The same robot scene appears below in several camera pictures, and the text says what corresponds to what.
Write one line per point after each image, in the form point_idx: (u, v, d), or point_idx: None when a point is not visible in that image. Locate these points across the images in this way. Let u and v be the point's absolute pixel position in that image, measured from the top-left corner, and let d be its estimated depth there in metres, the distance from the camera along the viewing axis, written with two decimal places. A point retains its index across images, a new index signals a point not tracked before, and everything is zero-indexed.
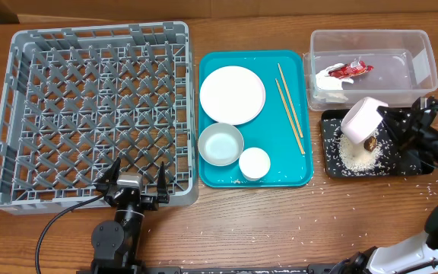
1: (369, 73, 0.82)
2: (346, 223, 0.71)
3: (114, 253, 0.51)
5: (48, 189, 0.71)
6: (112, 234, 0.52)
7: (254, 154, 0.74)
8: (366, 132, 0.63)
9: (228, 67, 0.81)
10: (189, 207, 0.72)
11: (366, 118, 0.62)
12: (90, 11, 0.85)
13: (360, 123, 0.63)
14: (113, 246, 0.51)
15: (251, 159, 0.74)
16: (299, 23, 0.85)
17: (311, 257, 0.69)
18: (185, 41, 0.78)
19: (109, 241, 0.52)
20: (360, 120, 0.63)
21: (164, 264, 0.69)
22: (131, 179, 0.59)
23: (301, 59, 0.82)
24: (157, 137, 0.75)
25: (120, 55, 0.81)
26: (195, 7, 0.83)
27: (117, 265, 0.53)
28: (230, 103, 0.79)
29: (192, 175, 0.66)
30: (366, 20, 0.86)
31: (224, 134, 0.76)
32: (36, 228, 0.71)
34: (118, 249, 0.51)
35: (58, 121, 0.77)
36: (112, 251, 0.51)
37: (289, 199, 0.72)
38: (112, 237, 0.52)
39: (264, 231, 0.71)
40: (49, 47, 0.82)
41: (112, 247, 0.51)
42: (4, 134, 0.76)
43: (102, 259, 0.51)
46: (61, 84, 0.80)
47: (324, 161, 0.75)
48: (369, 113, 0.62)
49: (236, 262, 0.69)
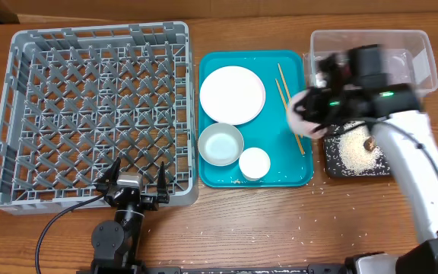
1: None
2: (346, 223, 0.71)
3: (114, 253, 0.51)
5: (48, 189, 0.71)
6: (112, 234, 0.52)
7: (254, 154, 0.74)
8: None
9: (227, 68, 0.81)
10: (189, 206, 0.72)
11: None
12: (90, 11, 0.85)
13: None
14: (112, 246, 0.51)
15: (251, 159, 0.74)
16: (299, 23, 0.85)
17: (311, 257, 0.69)
18: (185, 41, 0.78)
19: (109, 241, 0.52)
20: None
21: (164, 264, 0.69)
22: (131, 179, 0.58)
23: (301, 59, 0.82)
24: (157, 137, 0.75)
25: (120, 55, 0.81)
26: (195, 7, 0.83)
27: (117, 265, 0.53)
28: (230, 103, 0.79)
29: (192, 175, 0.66)
30: (366, 20, 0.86)
31: (224, 134, 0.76)
32: (36, 228, 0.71)
34: (118, 249, 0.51)
35: (58, 121, 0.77)
36: (112, 251, 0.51)
37: (289, 199, 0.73)
38: (112, 237, 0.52)
39: (264, 231, 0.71)
40: (49, 47, 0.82)
41: (112, 247, 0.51)
42: (4, 134, 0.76)
43: (102, 259, 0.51)
46: (61, 83, 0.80)
47: (324, 161, 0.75)
48: None
49: (236, 262, 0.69)
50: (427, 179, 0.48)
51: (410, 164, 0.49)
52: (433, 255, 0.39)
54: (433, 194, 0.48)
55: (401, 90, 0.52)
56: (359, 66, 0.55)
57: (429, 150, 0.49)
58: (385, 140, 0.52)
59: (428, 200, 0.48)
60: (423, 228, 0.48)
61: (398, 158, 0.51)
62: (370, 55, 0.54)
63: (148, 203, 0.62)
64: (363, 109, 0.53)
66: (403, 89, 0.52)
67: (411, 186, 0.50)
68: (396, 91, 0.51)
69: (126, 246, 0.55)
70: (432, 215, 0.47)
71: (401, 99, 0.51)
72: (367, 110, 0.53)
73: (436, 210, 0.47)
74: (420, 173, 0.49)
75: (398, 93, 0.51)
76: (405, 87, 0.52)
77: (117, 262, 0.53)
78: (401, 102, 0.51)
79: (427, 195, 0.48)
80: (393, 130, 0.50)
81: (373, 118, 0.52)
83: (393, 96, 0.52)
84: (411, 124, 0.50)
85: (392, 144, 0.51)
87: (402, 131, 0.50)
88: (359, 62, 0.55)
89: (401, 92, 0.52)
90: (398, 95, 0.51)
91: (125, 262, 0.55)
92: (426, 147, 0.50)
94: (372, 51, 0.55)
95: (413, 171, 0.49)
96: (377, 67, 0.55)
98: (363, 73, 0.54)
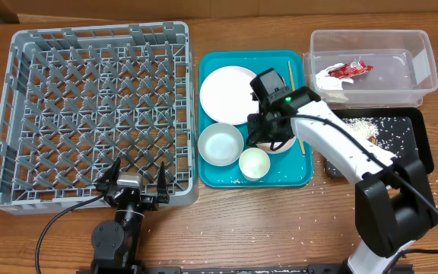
1: (369, 72, 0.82)
2: (346, 223, 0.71)
3: (114, 253, 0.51)
5: (48, 189, 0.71)
6: (112, 234, 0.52)
7: (254, 154, 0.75)
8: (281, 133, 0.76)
9: (227, 68, 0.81)
10: (189, 207, 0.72)
11: None
12: (89, 11, 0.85)
13: None
14: (113, 246, 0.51)
15: (250, 159, 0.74)
16: (299, 23, 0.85)
17: (311, 257, 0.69)
18: (185, 41, 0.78)
19: (109, 241, 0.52)
20: None
21: (164, 264, 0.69)
22: (131, 178, 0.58)
23: (301, 59, 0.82)
24: (157, 137, 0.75)
25: (120, 55, 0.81)
26: (195, 7, 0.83)
27: (117, 265, 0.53)
28: (230, 104, 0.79)
29: (192, 175, 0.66)
30: (366, 20, 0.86)
31: (224, 134, 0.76)
32: (36, 228, 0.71)
34: (118, 249, 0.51)
35: (58, 121, 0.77)
36: (112, 251, 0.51)
37: (290, 199, 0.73)
38: (112, 237, 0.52)
39: (264, 231, 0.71)
40: (49, 47, 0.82)
41: (112, 247, 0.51)
42: (4, 134, 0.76)
43: (102, 259, 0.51)
46: (61, 83, 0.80)
47: (324, 161, 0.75)
48: None
49: (236, 262, 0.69)
50: (341, 141, 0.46)
51: (324, 135, 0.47)
52: (364, 193, 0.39)
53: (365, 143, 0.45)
54: (350, 149, 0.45)
55: (301, 97, 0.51)
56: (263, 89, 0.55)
57: (334, 119, 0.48)
58: (299, 129, 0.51)
59: (347, 155, 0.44)
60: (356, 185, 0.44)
61: (315, 136, 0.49)
62: (270, 80, 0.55)
63: (148, 204, 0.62)
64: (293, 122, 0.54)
66: (309, 93, 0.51)
67: (334, 155, 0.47)
68: (293, 97, 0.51)
69: (125, 246, 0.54)
70: (357, 167, 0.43)
71: (302, 104, 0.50)
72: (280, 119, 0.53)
73: (359, 163, 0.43)
74: (334, 140, 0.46)
75: (296, 100, 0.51)
76: (304, 92, 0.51)
77: (118, 261, 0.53)
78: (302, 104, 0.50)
79: (344, 153, 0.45)
80: (300, 118, 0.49)
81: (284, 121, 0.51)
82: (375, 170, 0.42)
83: (293, 100, 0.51)
84: (309, 108, 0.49)
85: (303, 128, 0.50)
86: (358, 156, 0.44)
87: (309, 115, 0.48)
88: (264, 85, 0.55)
89: (298, 97, 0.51)
90: (295, 100, 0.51)
91: (125, 260, 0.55)
92: (334, 119, 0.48)
94: (268, 77, 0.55)
95: (328, 140, 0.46)
96: (279, 83, 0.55)
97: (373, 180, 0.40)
98: (269, 93, 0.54)
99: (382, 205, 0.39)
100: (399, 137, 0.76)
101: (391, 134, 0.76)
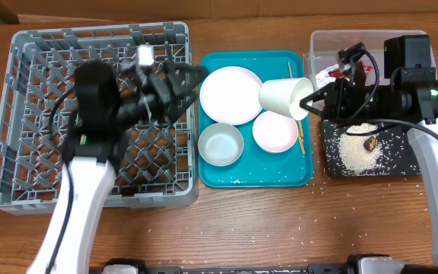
1: (369, 72, 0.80)
2: (346, 222, 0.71)
3: (97, 87, 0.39)
5: (48, 189, 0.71)
6: (99, 71, 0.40)
7: (304, 84, 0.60)
8: (275, 135, 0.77)
9: (228, 68, 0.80)
10: (189, 207, 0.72)
11: (271, 131, 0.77)
12: (90, 11, 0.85)
13: (270, 135, 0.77)
14: (99, 78, 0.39)
15: (299, 93, 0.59)
16: (299, 23, 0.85)
17: (311, 257, 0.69)
18: (185, 41, 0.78)
19: (93, 74, 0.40)
20: (270, 133, 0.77)
21: (164, 264, 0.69)
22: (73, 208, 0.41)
23: (301, 59, 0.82)
24: (157, 137, 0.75)
25: (121, 55, 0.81)
26: (195, 7, 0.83)
27: (101, 111, 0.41)
28: (230, 103, 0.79)
29: (192, 175, 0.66)
30: (366, 20, 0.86)
31: (224, 134, 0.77)
32: (36, 228, 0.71)
34: (103, 84, 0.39)
35: (58, 121, 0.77)
36: (96, 86, 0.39)
37: (290, 198, 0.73)
38: (97, 72, 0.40)
39: (263, 230, 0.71)
40: (49, 47, 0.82)
41: (96, 80, 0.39)
42: (4, 134, 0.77)
43: (81, 90, 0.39)
46: (61, 84, 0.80)
47: (324, 161, 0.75)
48: (271, 131, 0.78)
49: (236, 262, 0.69)
50: None
51: None
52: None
53: None
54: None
55: None
56: (402, 58, 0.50)
57: None
58: (420, 143, 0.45)
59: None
60: (436, 250, 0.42)
61: (433, 170, 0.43)
62: (418, 75, 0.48)
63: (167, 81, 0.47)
64: (405, 102, 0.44)
66: (420, 69, 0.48)
67: (436, 199, 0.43)
68: None
69: (113, 96, 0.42)
70: None
71: None
72: (410, 106, 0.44)
73: None
74: None
75: None
76: None
77: (99, 108, 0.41)
78: None
79: None
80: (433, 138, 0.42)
81: (413, 113, 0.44)
82: None
83: None
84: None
85: (429, 156, 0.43)
86: None
87: None
88: (403, 53, 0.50)
89: None
90: None
91: (114, 120, 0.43)
92: None
94: (416, 43, 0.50)
95: None
96: (424, 58, 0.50)
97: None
98: (407, 66, 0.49)
99: None
100: (399, 137, 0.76)
101: (391, 135, 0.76)
